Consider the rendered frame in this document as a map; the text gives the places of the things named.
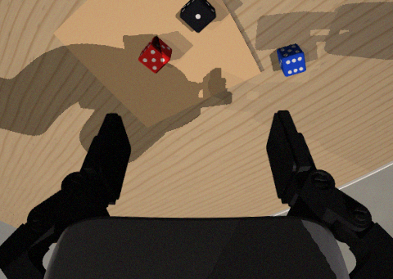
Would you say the tan flat mat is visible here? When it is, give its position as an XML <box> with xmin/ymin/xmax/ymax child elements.
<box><xmin>54</xmin><ymin>0</ymin><xmax>261</xmax><ymax>128</ymax></box>

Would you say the blue die with white pips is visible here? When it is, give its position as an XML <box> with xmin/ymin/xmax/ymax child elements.
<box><xmin>277</xmin><ymin>44</ymin><xmax>306</xmax><ymax>77</ymax></box>

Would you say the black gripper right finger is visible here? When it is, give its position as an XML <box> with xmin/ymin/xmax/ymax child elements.
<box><xmin>266</xmin><ymin>110</ymin><xmax>393</xmax><ymax>279</ymax></box>

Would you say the black die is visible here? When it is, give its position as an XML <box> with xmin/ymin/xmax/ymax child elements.
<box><xmin>180</xmin><ymin>0</ymin><xmax>216</xmax><ymax>33</ymax></box>

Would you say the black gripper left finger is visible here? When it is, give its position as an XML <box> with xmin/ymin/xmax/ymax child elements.
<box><xmin>0</xmin><ymin>113</ymin><xmax>131</xmax><ymax>279</ymax></box>

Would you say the dark red die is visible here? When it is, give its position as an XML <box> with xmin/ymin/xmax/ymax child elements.
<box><xmin>138</xmin><ymin>36</ymin><xmax>172</xmax><ymax>74</ymax></box>

